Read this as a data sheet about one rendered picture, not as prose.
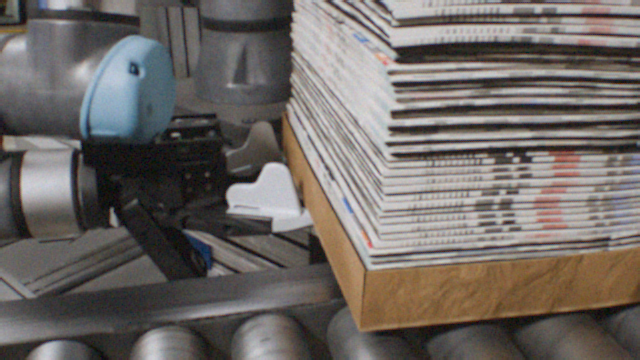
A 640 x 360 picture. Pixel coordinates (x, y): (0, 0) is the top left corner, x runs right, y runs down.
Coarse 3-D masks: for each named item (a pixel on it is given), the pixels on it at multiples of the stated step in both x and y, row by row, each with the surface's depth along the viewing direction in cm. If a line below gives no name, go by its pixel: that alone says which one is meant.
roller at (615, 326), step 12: (588, 312) 45; (600, 312) 43; (612, 312) 42; (624, 312) 41; (636, 312) 41; (600, 324) 43; (612, 324) 42; (624, 324) 41; (636, 324) 40; (612, 336) 42; (624, 336) 41; (636, 336) 40; (624, 348) 41; (636, 348) 40
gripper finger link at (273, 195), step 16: (272, 176) 49; (288, 176) 49; (240, 192) 50; (256, 192) 50; (272, 192) 50; (288, 192) 49; (240, 208) 51; (256, 208) 51; (272, 208) 50; (288, 208) 50; (304, 208) 51; (288, 224) 50; (304, 224) 50
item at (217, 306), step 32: (128, 288) 42; (160, 288) 42; (192, 288) 42; (224, 288) 42; (256, 288) 42; (288, 288) 42; (320, 288) 42; (0, 320) 39; (32, 320) 39; (64, 320) 39; (96, 320) 39; (128, 320) 39; (160, 320) 39; (192, 320) 39; (224, 320) 40; (320, 320) 41; (0, 352) 37; (128, 352) 39; (224, 352) 41; (320, 352) 43; (416, 352) 45
